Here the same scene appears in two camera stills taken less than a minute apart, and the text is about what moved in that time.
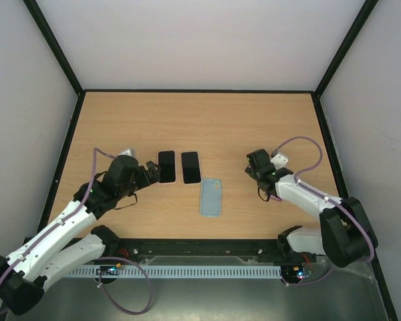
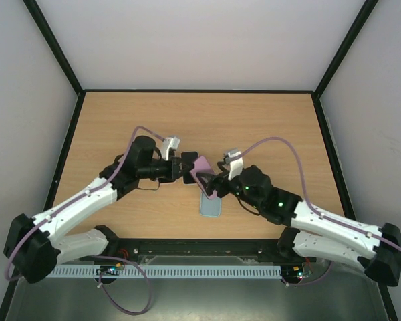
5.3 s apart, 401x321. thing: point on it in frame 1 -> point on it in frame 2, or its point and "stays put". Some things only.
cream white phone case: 190,167 stays put
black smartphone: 191,171 stays put
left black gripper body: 144,181 -> 168,173
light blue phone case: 210,197 stays put
